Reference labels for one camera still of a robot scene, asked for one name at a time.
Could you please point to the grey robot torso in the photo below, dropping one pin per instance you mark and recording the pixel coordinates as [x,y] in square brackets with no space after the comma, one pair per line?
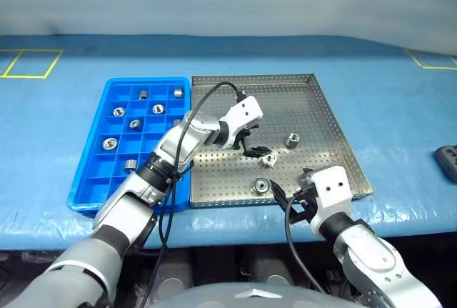
[250,297]

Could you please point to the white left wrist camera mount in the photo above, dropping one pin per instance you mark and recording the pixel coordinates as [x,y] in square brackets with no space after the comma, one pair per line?
[242,111]

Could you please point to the perforated steel tray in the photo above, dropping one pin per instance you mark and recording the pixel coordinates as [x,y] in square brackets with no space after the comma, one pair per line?
[314,108]

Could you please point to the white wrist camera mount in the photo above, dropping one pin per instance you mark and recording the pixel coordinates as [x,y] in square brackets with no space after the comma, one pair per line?
[242,111]
[330,193]

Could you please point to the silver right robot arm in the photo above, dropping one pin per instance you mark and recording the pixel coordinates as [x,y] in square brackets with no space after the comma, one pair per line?
[367,254]

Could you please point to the blue plastic table cover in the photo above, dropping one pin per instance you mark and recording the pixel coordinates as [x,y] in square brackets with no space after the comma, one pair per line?
[392,108]

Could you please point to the black ribbed plastic object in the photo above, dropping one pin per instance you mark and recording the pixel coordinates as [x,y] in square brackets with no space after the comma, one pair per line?
[447,161]

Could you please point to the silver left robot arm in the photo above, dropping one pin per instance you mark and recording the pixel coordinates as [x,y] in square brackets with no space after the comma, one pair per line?
[178,143]

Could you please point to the blue plastic compartment tray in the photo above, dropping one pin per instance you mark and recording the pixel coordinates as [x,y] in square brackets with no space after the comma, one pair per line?
[93,179]

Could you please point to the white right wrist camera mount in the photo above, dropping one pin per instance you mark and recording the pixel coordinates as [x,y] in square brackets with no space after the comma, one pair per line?
[330,193]

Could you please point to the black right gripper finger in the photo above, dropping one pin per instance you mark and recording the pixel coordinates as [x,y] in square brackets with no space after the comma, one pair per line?
[278,192]
[298,217]

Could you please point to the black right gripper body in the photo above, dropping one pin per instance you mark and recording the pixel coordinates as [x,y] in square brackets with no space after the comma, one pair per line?
[307,202]

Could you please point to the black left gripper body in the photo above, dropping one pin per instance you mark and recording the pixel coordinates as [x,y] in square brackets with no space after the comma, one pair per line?
[243,135]

